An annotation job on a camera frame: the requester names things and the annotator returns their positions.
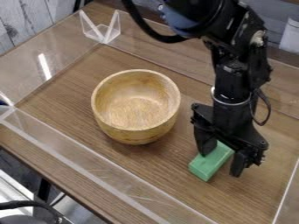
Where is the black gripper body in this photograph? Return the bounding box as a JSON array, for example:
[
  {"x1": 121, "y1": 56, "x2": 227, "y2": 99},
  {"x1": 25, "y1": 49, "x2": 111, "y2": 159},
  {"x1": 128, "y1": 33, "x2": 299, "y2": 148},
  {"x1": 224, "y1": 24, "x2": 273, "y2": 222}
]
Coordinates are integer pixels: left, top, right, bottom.
[{"x1": 191, "y1": 88, "x2": 268, "y2": 166}]

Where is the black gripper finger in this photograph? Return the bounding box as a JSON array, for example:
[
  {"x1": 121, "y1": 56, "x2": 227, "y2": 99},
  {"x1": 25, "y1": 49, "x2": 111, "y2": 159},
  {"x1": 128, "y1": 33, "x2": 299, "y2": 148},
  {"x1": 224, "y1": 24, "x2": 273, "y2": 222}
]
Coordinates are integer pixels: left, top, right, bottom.
[
  {"x1": 193, "y1": 124, "x2": 217, "y2": 157},
  {"x1": 229, "y1": 150, "x2": 248, "y2": 178}
]

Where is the green rectangular block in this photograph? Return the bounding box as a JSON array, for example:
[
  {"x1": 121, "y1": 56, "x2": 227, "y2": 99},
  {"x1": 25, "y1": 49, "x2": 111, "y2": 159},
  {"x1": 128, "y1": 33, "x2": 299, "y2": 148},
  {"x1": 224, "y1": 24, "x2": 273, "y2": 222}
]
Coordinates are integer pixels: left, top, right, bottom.
[{"x1": 188, "y1": 141, "x2": 233, "y2": 182}]

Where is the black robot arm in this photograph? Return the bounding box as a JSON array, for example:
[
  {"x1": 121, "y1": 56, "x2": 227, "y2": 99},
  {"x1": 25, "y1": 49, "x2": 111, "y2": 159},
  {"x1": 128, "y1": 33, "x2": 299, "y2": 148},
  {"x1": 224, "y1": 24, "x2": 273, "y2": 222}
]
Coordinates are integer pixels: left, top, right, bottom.
[{"x1": 161, "y1": 0, "x2": 272, "y2": 177}]

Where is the light wooden bowl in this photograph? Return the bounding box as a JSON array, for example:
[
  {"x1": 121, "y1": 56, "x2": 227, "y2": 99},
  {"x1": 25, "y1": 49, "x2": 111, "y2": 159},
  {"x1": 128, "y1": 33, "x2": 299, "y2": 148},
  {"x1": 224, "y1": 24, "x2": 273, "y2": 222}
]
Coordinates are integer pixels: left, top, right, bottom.
[{"x1": 91, "y1": 69, "x2": 181, "y2": 145}]

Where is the white cylindrical container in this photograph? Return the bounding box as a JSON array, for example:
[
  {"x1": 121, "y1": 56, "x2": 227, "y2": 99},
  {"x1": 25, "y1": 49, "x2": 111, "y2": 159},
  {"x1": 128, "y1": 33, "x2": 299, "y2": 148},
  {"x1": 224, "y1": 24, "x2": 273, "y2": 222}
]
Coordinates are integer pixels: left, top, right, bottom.
[{"x1": 279, "y1": 17, "x2": 299, "y2": 54}]

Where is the black table leg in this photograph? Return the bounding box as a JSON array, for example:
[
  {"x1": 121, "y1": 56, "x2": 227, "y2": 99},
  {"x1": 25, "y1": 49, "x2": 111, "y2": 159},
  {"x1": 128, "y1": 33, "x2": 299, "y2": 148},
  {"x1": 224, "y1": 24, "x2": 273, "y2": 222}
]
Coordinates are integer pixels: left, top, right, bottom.
[{"x1": 37, "y1": 178, "x2": 52, "y2": 201}]

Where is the clear acrylic tray enclosure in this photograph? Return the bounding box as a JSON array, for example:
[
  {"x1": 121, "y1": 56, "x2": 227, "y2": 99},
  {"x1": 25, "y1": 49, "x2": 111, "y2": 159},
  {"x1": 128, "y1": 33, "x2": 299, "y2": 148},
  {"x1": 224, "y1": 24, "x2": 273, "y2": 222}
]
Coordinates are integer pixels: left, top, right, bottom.
[{"x1": 0, "y1": 9, "x2": 299, "y2": 224}]

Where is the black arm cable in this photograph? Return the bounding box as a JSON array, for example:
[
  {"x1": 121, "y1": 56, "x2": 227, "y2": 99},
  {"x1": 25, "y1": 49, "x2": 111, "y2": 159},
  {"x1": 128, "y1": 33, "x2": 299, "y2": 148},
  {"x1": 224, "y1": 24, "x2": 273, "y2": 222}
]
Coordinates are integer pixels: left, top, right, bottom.
[{"x1": 120, "y1": 0, "x2": 191, "y2": 44}]

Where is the black cable under table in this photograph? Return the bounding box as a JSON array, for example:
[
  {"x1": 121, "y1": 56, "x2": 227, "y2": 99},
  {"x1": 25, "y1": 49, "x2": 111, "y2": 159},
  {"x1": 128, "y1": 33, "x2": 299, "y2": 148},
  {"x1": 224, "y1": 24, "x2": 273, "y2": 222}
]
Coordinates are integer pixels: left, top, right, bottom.
[{"x1": 0, "y1": 199, "x2": 64, "y2": 224}]

